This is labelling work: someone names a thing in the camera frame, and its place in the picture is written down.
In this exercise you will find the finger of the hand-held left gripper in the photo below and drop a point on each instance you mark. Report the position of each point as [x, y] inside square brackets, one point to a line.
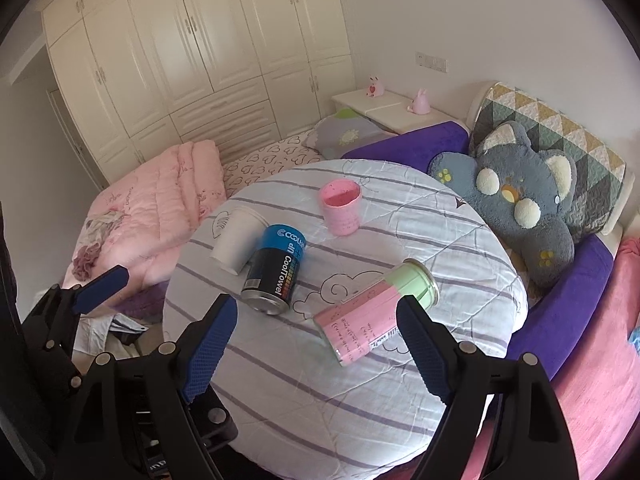
[100, 287]

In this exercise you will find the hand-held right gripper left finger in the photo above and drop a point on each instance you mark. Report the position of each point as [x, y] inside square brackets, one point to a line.
[210, 355]

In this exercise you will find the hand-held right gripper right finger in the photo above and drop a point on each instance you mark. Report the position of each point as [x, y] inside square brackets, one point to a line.
[425, 355]

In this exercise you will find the white paper cup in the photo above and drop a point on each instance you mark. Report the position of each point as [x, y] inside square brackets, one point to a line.
[235, 240]

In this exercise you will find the pink plastic cup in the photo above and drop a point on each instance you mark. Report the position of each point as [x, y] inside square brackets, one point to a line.
[341, 215]

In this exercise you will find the mauve crumpled cloth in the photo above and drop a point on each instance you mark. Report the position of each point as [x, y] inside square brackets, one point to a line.
[90, 257]

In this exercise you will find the grey white clothing pile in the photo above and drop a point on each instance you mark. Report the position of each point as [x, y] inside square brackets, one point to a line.
[115, 332]

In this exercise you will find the purple fluffy cloth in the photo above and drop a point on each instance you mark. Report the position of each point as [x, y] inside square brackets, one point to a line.
[145, 305]

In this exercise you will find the grey white crumpled cloth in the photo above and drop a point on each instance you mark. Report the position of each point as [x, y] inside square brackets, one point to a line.
[102, 222]

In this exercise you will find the pink and green can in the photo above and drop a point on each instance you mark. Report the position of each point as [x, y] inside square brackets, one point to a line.
[360, 320]

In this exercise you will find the striped white table cloth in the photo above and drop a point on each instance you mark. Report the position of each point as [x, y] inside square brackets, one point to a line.
[350, 410]

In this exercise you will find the pink quilt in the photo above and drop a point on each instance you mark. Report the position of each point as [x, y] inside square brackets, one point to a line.
[160, 200]

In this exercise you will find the blue and black can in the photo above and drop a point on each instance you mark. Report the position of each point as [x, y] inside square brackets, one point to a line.
[275, 270]

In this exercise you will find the pink fleece blanket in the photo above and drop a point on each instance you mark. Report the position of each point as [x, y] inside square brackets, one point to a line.
[600, 385]

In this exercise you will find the grey koala plush pillow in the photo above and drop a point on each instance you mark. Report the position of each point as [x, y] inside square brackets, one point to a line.
[525, 180]

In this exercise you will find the heart print bed sheet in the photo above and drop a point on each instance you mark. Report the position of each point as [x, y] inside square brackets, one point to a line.
[270, 160]

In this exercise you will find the purple velvet bed bumper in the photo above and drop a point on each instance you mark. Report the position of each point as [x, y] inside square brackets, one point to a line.
[400, 147]

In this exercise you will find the light blue cloth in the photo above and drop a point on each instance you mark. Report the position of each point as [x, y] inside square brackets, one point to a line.
[635, 338]

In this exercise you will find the grey flower pillow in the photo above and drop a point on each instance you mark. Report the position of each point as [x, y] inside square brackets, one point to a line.
[345, 135]

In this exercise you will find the white nightstand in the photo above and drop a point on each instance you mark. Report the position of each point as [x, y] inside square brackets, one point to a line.
[390, 115]

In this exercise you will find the pink rabbit lamp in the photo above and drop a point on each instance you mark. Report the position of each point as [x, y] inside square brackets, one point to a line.
[420, 102]

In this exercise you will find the cream white wardrobe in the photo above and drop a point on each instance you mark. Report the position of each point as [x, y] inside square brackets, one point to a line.
[200, 35]

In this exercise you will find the small pink rabbit toy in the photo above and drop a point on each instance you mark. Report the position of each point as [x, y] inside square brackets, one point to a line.
[375, 88]

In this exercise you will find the white wall switch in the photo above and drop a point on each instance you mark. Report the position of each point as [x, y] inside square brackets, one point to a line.
[431, 61]

